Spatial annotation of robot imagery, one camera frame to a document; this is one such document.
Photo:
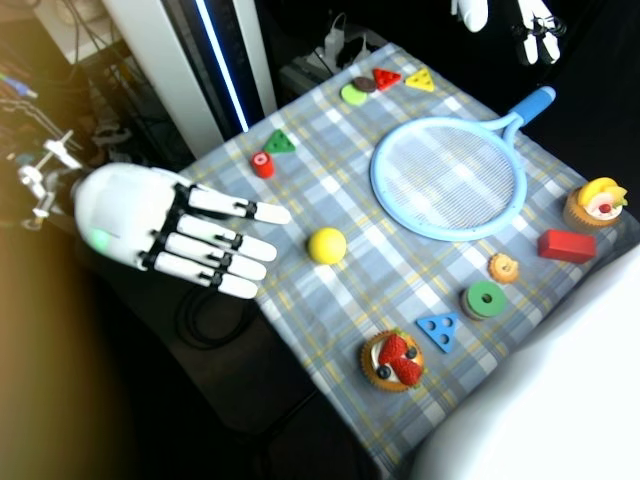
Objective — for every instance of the green triangle block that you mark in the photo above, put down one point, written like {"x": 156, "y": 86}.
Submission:
{"x": 279, "y": 144}

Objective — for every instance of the small orange toy biscuit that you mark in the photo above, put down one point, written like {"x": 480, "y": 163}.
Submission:
{"x": 503, "y": 268}

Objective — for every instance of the white robot body shell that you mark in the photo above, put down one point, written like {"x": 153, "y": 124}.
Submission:
{"x": 550, "y": 390}

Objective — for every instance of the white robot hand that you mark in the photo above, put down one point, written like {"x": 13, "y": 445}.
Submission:
{"x": 125, "y": 205}
{"x": 542, "y": 45}

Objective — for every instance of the green round toy cookie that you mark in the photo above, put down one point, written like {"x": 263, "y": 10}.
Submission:
{"x": 354, "y": 95}

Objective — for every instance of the toy cupcake with yellow fruit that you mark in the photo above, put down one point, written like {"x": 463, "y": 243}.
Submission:
{"x": 595, "y": 207}

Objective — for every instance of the toy cupcake with strawberries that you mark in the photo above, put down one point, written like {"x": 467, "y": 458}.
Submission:
{"x": 393, "y": 361}

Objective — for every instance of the brown round toy cookie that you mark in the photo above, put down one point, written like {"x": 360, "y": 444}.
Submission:
{"x": 365, "y": 84}

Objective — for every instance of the yellow ball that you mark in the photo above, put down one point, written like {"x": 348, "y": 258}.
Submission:
{"x": 327, "y": 245}

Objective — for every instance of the red cylinder block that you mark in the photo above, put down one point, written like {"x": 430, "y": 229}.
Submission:
{"x": 263, "y": 165}

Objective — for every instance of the white pillar with blue light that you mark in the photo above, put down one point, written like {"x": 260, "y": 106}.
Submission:
{"x": 150, "y": 60}

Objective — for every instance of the blue triangle block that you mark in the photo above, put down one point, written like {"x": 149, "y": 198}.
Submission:
{"x": 440, "y": 331}

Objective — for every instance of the light blue toy racket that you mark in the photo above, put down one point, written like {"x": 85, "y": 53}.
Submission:
{"x": 532, "y": 102}

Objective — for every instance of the blue yellow plaid cloth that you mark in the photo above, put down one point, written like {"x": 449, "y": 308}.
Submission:
{"x": 350, "y": 200}

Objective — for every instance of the yellow triangle block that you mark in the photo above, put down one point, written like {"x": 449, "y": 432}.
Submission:
{"x": 421, "y": 81}

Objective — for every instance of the red triangle block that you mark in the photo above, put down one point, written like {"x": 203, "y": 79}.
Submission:
{"x": 386, "y": 78}

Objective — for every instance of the red rectangular block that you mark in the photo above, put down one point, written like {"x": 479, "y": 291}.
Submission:
{"x": 566, "y": 246}

